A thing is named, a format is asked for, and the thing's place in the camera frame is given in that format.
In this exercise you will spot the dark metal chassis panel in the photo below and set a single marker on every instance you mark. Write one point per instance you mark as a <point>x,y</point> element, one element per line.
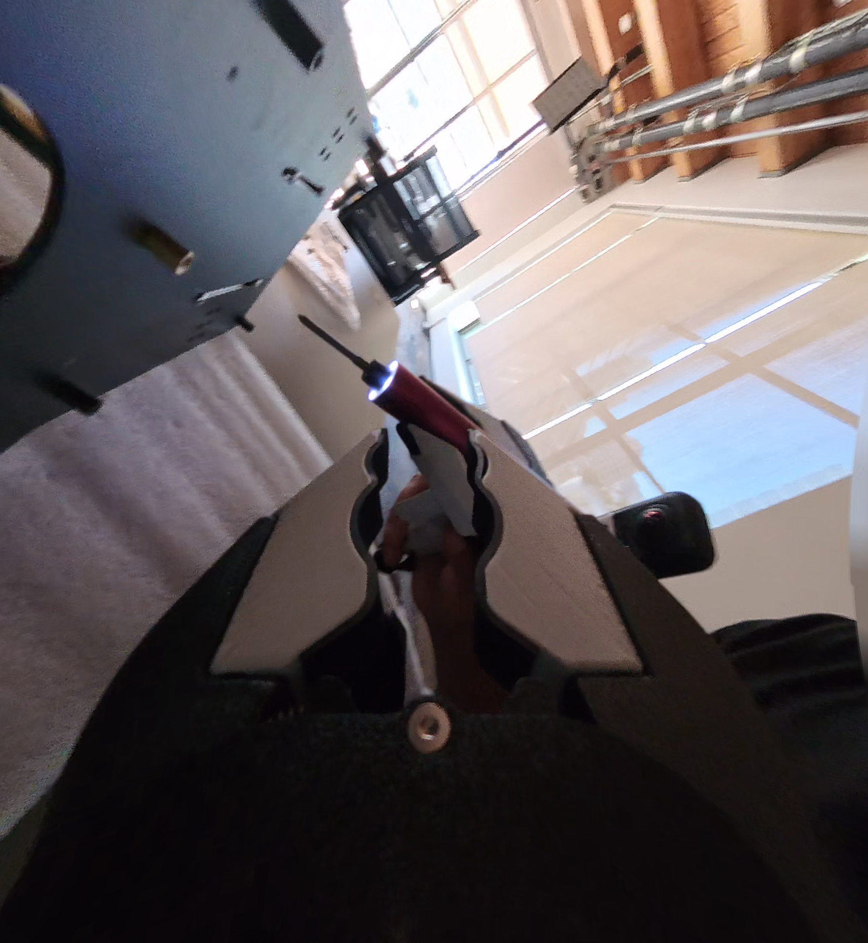
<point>183,147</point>

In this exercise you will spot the black shelf cart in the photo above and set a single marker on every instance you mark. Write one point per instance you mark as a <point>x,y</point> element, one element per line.
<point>408,225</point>

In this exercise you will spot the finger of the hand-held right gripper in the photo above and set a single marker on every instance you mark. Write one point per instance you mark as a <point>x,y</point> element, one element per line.
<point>533,464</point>
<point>441,479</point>

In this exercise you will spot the large paned window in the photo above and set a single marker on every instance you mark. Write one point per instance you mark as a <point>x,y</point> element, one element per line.
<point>448,81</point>

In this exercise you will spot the perforated metal ceiling panel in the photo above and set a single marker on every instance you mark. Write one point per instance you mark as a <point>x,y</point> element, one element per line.
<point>570,92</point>

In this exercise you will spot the person's right hand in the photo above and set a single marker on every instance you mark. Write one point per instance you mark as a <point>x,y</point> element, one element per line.
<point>452,611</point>

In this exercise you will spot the white plastic bags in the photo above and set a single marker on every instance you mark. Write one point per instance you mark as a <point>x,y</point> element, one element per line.
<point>327,272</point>

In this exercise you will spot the grey ceiling pipe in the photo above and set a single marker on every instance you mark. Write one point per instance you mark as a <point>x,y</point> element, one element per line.
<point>831,48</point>
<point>773,99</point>

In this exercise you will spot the window roller blind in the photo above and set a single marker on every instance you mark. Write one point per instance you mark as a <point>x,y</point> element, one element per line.
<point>662,353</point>

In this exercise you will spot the red electric screwdriver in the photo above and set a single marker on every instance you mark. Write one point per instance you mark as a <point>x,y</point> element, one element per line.
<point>419,394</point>

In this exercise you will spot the white foam sheet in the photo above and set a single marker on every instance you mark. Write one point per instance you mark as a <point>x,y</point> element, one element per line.
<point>109,530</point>

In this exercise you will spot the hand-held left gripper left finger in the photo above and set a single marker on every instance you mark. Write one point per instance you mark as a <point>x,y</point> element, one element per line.
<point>294,589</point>

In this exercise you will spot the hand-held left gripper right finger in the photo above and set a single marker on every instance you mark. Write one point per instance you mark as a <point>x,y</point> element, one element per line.
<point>551,589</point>

